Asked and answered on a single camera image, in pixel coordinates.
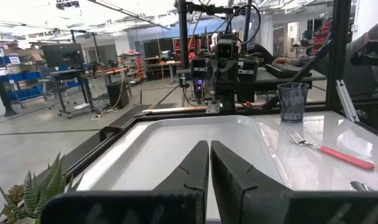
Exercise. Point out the person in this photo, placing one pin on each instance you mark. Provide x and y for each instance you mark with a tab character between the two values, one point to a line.
360	71

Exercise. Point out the shelf with blue bins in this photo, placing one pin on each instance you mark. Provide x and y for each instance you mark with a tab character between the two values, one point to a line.
21	84

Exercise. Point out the black computer box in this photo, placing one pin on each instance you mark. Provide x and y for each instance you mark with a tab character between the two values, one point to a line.
118	95

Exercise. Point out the black monitor on cart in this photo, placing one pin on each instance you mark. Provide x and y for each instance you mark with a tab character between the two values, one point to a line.
63	55

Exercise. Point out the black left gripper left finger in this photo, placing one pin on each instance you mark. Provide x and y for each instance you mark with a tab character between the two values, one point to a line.
182	205

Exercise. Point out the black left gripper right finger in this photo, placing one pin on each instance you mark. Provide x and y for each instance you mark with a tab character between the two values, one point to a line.
238	199

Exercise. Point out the black aluminium table frame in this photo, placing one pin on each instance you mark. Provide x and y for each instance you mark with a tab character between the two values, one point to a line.
338	62

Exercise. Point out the succulent plant in dark pot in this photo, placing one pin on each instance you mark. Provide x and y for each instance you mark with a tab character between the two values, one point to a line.
36	193

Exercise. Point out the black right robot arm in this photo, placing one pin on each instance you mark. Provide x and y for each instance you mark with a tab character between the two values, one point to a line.
227	99

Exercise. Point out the black keyboard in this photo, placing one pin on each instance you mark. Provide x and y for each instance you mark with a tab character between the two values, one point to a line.
285	70

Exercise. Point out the silver aluminium bar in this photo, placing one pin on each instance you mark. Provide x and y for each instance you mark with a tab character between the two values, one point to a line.
347	101

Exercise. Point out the grey plastic tray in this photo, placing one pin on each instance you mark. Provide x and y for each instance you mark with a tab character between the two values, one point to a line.
164	146

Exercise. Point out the rack with red bins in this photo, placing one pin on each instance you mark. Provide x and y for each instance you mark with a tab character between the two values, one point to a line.
137	65

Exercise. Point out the grey desk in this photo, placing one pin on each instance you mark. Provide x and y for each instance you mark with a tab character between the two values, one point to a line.
270	81

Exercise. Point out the black rolling cart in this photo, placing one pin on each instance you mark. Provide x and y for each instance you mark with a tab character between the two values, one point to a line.
71	90

